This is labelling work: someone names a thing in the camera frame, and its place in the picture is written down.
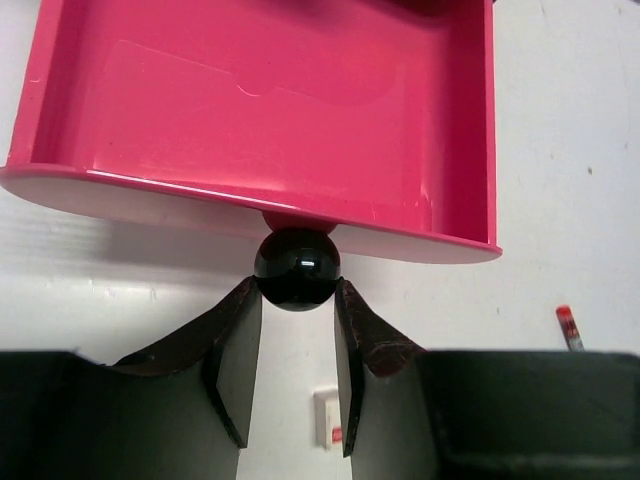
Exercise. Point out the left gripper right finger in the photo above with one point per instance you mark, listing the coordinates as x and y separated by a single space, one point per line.
412 413

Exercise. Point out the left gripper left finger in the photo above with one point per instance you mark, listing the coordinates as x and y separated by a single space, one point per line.
179 408

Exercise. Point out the red gel pen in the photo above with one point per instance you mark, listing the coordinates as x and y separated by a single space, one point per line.
569 328

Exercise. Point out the white eraser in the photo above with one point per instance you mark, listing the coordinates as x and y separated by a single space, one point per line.
327 419

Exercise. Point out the pink drawer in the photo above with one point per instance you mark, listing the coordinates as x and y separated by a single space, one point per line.
372 121

